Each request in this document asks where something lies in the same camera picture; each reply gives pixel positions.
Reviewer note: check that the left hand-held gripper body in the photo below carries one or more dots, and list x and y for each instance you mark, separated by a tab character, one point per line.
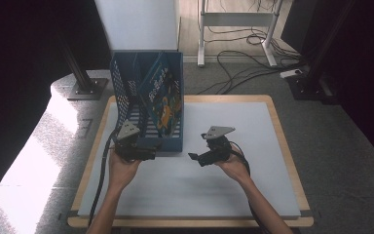
126	139

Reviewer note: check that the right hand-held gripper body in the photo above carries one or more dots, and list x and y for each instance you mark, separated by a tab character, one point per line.
219	144

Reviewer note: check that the blue file rack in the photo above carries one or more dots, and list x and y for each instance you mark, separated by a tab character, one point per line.
175	144

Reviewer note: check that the colourful picture book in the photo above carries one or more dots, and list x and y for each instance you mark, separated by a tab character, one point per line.
164	107

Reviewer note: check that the person's right hand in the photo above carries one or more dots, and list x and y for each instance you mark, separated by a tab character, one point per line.
233	169

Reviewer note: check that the person's left hand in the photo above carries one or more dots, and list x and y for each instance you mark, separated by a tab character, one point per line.
121	172

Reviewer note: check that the black metal stand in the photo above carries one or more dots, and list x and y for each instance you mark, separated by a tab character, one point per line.
84	84
308	84

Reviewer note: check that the white power strip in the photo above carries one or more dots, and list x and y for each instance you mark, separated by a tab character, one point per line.
291	73

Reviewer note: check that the white board with wooden frame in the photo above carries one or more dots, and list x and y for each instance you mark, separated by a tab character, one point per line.
181	191

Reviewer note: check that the white metal table frame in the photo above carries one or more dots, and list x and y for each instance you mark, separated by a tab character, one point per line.
237	19

